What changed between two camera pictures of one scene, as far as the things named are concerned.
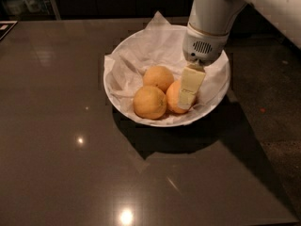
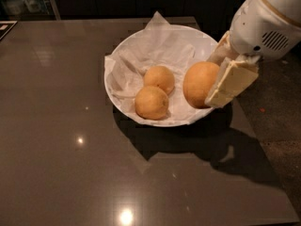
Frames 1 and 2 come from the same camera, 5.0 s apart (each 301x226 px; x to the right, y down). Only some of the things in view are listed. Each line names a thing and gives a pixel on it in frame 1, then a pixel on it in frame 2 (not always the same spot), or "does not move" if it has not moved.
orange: [173, 98] -> [198, 81]
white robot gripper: [203, 47] -> [261, 27]
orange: [158, 76] does not move
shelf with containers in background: [27, 3] does not move
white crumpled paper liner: [159, 43] does not move
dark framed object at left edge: [6, 26] does not move
